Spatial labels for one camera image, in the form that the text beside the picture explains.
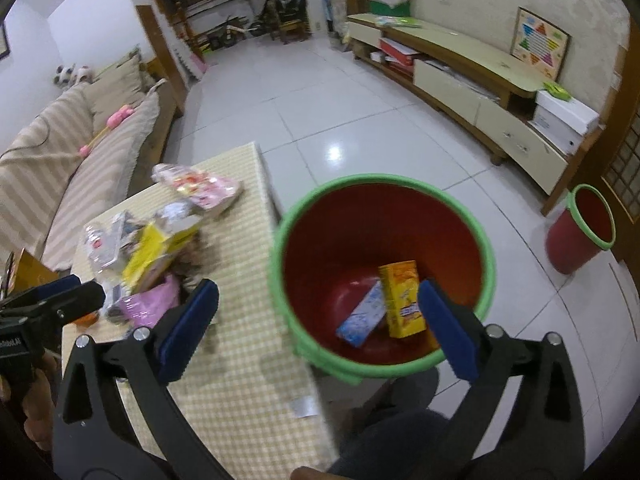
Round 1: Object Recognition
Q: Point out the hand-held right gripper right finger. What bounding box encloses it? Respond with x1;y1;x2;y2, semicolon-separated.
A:
417;280;587;480

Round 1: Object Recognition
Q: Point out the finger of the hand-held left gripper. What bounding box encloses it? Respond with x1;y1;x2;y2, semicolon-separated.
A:
30;274;83;306
0;281;107;331

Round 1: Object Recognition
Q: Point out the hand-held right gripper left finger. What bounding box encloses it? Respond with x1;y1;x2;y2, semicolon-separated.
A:
52;279;223;480

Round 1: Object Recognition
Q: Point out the yellow medicine box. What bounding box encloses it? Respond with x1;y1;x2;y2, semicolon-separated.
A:
122;220;203;293

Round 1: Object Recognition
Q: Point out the red bin with green rim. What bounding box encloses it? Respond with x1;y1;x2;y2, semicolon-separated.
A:
545;184;617;275
266;173;498;386

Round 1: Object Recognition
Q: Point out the person's left hand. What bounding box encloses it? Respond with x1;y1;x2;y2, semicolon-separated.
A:
0;350;63;453

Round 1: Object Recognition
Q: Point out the brown cardboard box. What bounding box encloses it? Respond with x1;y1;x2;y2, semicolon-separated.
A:
7;249;61;291

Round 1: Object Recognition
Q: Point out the pink plastic bag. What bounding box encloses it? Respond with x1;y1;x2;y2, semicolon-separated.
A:
119;275;181;328

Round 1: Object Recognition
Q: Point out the clear plastic wrapper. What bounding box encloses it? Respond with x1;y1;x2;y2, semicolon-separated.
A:
82;210;131;281

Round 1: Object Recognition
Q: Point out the orange yellow snack box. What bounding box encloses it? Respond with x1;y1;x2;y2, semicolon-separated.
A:
378;260;431;338

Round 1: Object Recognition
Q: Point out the yellow checked tablecloth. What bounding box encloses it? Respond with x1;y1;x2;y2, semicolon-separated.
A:
70;142;341;480

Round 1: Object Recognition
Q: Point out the blue white small carton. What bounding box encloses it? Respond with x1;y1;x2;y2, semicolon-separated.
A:
336;280;388;348

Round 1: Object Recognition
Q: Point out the beige striped sofa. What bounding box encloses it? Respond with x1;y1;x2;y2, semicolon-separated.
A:
0;52;181;271

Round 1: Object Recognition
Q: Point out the pink white snack packet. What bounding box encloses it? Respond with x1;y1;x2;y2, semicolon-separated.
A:
151;162;244;218

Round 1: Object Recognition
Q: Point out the pink toy mallet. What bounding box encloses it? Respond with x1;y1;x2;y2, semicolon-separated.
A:
77;104;138;157

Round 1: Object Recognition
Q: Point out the beige sofa cushion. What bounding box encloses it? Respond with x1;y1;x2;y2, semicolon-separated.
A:
95;52;146;106

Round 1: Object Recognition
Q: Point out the white cardboard box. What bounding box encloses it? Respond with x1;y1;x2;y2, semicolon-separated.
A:
531;115;593;157
534;89;601;136

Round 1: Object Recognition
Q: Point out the wooden lattice door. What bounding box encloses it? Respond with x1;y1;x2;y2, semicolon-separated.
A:
600;45;640;266

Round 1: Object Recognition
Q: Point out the cream wooden TV cabinet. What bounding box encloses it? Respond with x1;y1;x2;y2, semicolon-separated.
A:
345;12;571;196

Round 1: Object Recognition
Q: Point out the red flat box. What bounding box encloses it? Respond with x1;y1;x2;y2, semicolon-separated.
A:
378;37;426;68

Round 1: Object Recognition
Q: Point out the colourful star game board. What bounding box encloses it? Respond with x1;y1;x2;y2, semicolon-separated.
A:
510;6;572;83

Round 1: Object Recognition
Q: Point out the small balance bike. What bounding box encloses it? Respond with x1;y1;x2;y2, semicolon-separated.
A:
209;16;268;51

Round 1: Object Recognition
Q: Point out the green flat packet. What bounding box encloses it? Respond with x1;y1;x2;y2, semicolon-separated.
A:
375;16;423;29

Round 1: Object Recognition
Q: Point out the wooden chair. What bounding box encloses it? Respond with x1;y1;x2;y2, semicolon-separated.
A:
272;7;307;43

